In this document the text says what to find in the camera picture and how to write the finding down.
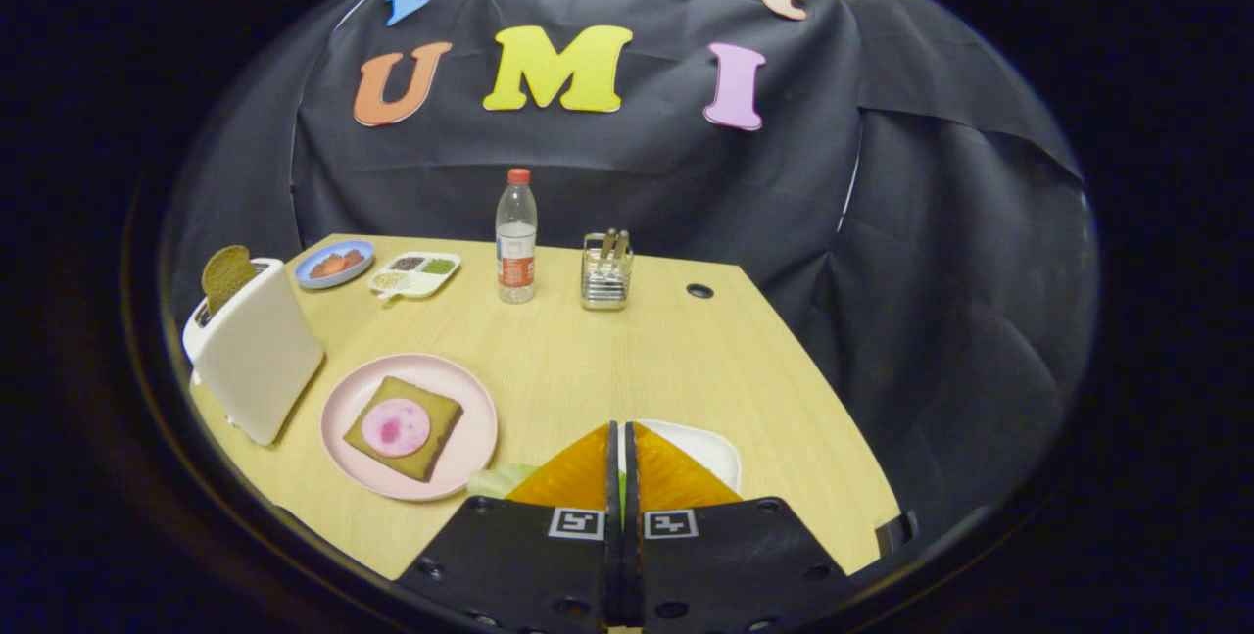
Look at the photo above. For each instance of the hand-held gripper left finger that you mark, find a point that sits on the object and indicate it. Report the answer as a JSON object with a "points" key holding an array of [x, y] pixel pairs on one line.
{"points": [[529, 565]]}

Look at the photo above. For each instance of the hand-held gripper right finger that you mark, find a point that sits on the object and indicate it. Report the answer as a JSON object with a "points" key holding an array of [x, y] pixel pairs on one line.
{"points": [[725, 565]]}

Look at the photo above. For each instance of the green lettuce leaf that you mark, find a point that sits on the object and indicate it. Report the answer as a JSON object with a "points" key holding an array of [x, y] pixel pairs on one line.
{"points": [[500, 480]]}

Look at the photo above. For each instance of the brown bread slice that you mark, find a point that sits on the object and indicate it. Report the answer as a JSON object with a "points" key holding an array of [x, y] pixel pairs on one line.
{"points": [[227, 276], [443, 418]]}

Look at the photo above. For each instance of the small white dish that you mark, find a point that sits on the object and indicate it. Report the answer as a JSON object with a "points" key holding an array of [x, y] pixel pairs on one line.
{"points": [[710, 453]]}

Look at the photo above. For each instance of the pink plate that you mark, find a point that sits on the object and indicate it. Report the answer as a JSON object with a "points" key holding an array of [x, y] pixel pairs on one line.
{"points": [[470, 438]]}

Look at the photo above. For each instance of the pink ham slice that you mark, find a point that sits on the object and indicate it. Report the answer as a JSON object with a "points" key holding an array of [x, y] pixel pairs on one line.
{"points": [[396, 427]]}

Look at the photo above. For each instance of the metal mesh cutlery holder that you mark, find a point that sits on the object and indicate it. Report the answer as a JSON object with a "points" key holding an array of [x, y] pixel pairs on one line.
{"points": [[605, 286]]}

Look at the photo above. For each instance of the white divided tray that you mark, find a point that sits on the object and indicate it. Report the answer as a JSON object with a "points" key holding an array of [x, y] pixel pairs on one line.
{"points": [[426, 283]]}

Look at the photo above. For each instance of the clear bottle with red cap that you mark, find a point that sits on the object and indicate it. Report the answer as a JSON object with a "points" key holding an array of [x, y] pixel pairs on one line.
{"points": [[516, 242]]}

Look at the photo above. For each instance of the white toaster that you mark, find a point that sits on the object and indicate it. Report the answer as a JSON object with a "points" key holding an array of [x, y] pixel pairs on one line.
{"points": [[260, 360]]}

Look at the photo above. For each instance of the blue plate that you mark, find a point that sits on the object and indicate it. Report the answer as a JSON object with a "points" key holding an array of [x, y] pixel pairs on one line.
{"points": [[338, 281]]}

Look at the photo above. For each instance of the brown meat slice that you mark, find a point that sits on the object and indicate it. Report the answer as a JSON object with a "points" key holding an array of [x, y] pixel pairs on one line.
{"points": [[318, 272], [354, 257]]}

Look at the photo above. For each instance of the red tomato slice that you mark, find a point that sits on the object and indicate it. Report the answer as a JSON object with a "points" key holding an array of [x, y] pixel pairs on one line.
{"points": [[330, 266]]}

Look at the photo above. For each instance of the black backdrop cloth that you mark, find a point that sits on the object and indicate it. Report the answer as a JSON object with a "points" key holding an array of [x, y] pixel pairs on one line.
{"points": [[686, 183]]}

